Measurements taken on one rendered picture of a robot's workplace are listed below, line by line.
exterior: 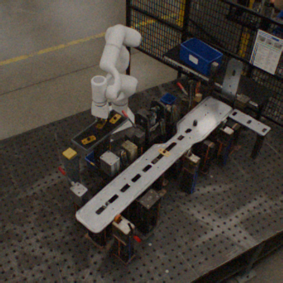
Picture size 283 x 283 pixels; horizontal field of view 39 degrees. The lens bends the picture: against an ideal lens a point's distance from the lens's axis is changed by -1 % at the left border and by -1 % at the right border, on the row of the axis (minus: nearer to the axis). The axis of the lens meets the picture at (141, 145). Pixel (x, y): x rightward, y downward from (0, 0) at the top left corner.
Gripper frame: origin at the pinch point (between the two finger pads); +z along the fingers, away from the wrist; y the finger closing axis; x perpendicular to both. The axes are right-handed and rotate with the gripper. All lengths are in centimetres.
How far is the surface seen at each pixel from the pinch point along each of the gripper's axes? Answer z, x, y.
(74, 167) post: 18.1, -26.5, -6.5
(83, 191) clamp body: 17.8, -40.2, 6.7
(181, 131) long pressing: 24, 33, 43
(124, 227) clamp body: 18, -53, 37
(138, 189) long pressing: 23.8, -22.5, 33.7
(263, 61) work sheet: 2, 102, 81
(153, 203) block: 21, -30, 46
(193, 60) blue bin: 15, 100, 31
